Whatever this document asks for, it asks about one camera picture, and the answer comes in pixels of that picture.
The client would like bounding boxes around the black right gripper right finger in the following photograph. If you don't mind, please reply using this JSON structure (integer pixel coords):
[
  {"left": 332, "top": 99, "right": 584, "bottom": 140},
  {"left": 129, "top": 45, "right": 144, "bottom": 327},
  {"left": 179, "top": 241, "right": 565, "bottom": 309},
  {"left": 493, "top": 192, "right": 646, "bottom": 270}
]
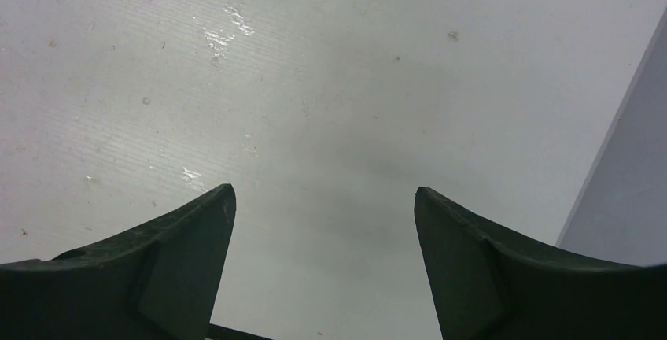
[{"left": 414, "top": 187, "right": 666, "bottom": 339}]

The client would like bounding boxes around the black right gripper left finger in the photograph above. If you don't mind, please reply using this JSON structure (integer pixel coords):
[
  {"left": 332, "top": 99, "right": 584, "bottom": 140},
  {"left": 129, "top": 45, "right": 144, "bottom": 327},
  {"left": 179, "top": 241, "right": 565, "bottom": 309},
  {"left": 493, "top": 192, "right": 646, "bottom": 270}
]
[{"left": 1, "top": 184, "right": 236, "bottom": 339}]

